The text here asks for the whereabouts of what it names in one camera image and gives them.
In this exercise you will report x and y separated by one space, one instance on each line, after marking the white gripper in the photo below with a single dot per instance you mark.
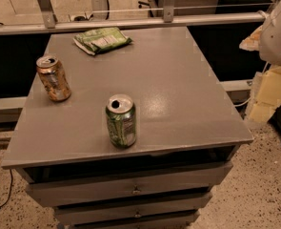
277 37

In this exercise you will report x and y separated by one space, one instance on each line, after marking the green soda can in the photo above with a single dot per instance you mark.
121 120

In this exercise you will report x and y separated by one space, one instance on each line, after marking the orange soda can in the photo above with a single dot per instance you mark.
52 75

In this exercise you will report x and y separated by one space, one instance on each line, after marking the metal frame rail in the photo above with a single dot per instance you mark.
52 16

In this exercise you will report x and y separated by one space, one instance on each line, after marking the green chip bag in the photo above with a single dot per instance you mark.
97 41

